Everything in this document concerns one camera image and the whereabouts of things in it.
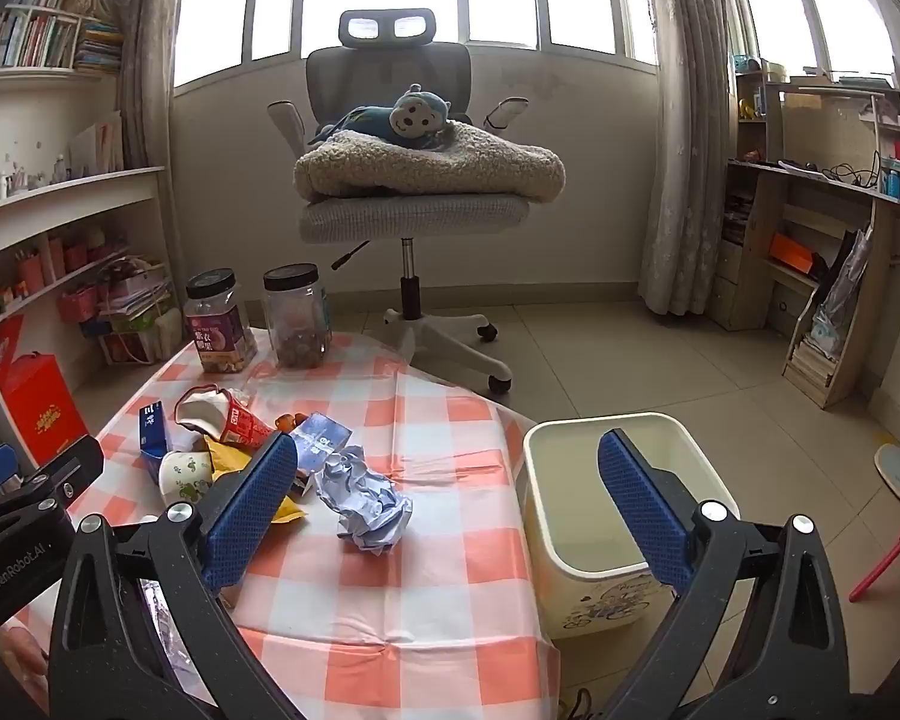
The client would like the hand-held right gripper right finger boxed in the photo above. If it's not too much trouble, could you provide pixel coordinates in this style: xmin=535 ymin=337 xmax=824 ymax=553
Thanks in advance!
xmin=592 ymin=427 xmax=863 ymax=720

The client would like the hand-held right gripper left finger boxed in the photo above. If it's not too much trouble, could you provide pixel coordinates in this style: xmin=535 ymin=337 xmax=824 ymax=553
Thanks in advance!
xmin=49 ymin=431 xmax=323 ymax=720

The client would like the yellow wrapper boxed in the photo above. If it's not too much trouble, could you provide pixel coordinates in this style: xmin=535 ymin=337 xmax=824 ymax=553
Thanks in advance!
xmin=204 ymin=435 xmax=308 ymax=524

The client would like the leaf print paper cup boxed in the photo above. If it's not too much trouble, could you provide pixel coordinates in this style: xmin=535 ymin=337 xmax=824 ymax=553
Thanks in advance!
xmin=157 ymin=450 xmax=215 ymax=507

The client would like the cream plastic bin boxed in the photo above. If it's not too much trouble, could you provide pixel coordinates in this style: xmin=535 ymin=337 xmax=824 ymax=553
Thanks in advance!
xmin=523 ymin=412 xmax=741 ymax=640

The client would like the blue carton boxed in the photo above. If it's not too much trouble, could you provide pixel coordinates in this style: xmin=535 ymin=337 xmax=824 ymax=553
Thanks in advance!
xmin=136 ymin=399 xmax=177 ymax=482

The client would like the blue and white packet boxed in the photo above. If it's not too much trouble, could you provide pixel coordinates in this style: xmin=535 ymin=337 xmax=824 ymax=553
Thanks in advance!
xmin=291 ymin=411 xmax=353 ymax=473

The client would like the paper ball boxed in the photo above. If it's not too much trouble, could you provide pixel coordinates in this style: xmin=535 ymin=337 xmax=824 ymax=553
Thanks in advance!
xmin=313 ymin=445 xmax=415 ymax=557

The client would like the red gift box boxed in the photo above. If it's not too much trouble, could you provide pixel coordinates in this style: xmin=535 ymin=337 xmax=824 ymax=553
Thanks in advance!
xmin=0 ymin=315 xmax=91 ymax=466

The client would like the red instant noodle cup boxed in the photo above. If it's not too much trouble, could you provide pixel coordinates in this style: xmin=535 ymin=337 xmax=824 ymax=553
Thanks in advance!
xmin=174 ymin=385 xmax=278 ymax=451

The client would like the pink storage basket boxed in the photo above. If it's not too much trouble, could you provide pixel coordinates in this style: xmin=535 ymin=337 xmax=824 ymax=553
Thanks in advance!
xmin=56 ymin=281 xmax=117 ymax=323

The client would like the purple label nut jar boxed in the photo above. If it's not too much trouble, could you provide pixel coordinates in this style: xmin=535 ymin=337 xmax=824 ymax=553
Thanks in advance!
xmin=186 ymin=268 xmax=260 ymax=374

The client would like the pile of papers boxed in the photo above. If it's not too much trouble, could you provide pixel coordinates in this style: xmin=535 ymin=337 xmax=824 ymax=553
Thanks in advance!
xmin=94 ymin=259 xmax=185 ymax=365

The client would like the clear plastic nut jar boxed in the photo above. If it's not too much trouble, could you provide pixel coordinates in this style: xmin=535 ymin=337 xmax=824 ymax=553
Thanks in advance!
xmin=262 ymin=263 xmax=334 ymax=369

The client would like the orange checkered tablecloth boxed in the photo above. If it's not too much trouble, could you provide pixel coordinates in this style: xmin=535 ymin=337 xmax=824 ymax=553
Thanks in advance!
xmin=0 ymin=326 xmax=563 ymax=720

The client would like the red stool leg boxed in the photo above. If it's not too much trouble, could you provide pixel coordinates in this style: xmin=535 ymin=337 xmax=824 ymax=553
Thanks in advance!
xmin=849 ymin=499 xmax=900 ymax=602

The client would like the white curved bookshelf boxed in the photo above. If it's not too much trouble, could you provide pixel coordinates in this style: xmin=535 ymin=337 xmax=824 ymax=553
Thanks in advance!
xmin=0 ymin=0 xmax=188 ymax=458

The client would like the grey plastic bag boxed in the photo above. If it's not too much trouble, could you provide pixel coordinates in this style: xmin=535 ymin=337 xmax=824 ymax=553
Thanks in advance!
xmin=806 ymin=225 xmax=875 ymax=357

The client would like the orange box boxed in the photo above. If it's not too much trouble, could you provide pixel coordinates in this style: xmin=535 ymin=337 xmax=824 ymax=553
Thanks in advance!
xmin=769 ymin=232 xmax=818 ymax=275

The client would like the wooden shelf desk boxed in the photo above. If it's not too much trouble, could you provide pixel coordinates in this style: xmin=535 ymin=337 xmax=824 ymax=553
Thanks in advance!
xmin=716 ymin=52 xmax=900 ymax=410

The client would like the grey office chair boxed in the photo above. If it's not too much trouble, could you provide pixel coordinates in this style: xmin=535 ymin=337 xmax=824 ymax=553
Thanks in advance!
xmin=266 ymin=9 xmax=533 ymax=393

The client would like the beige curtain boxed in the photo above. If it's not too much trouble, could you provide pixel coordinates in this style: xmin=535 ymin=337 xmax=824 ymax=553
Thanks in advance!
xmin=634 ymin=0 xmax=743 ymax=316
xmin=116 ymin=0 xmax=188 ymax=173

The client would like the beige fleece blanket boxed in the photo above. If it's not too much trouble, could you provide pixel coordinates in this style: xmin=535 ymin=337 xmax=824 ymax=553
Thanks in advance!
xmin=293 ymin=121 xmax=567 ymax=203

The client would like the blue monkey plush toy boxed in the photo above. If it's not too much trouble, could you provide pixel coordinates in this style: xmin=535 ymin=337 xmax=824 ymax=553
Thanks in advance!
xmin=307 ymin=84 xmax=472 ymax=147

